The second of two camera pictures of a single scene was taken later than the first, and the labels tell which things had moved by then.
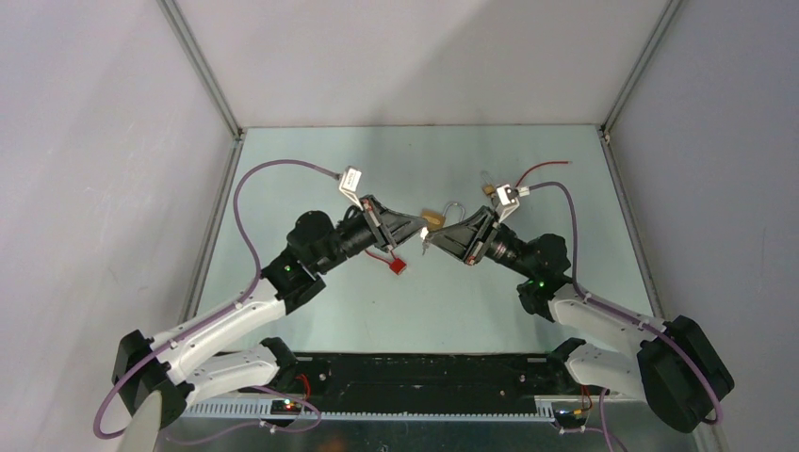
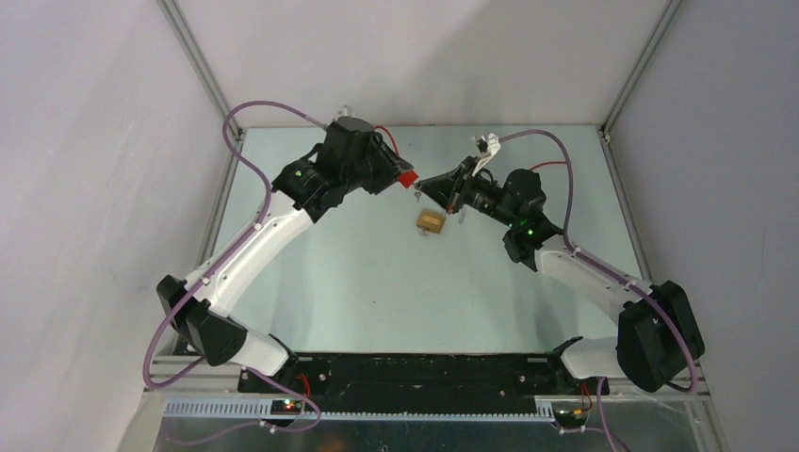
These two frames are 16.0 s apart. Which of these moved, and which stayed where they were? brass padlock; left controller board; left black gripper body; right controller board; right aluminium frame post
Moved: left black gripper body
Stayed: right controller board; left controller board; brass padlock; right aluminium frame post
